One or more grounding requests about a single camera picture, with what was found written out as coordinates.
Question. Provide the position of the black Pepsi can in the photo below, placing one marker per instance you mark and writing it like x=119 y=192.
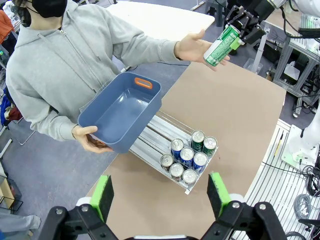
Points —
x=176 y=170
x=189 y=176
x=166 y=160

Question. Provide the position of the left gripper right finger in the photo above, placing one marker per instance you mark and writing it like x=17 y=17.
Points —
x=218 y=195

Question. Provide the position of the large white table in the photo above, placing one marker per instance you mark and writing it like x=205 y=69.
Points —
x=162 y=17

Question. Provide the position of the aluminium frame cart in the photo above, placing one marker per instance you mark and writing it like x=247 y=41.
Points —
x=282 y=65

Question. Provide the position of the small wooden shelf rack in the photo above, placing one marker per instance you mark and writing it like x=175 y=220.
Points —
x=5 y=192

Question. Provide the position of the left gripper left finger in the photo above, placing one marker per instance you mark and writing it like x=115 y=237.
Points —
x=102 y=197

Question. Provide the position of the white slatted robot platform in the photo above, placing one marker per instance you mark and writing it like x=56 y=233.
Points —
x=270 y=195

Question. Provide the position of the person in grey trousers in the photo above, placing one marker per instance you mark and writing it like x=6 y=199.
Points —
x=17 y=222

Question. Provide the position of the person's left hand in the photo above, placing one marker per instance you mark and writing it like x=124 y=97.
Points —
x=190 y=50

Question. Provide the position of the green Chilsung cider can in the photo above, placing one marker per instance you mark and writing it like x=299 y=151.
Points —
x=198 y=137
x=220 y=47
x=210 y=143

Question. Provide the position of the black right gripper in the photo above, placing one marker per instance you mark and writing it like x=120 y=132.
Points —
x=262 y=8

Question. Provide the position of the person's left forearm grey sleeve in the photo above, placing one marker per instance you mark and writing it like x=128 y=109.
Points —
x=155 y=48

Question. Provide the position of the person's right hand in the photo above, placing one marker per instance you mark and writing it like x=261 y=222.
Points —
x=83 y=140

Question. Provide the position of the chair with piled clothes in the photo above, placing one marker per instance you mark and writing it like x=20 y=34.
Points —
x=10 y=115

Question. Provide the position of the person in orange hoodie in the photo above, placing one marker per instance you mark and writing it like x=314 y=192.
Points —
x=5 y=25

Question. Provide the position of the blue Pocari Sweat can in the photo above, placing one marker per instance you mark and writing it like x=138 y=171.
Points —
x=187 y=155
x=177 y=145
x=200 y=160

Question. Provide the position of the person's right forearm grey sleeve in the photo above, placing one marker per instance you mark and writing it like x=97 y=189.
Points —
x=55 y=125

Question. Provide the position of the person in grey hoodie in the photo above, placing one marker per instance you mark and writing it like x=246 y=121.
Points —
x=62 y=55

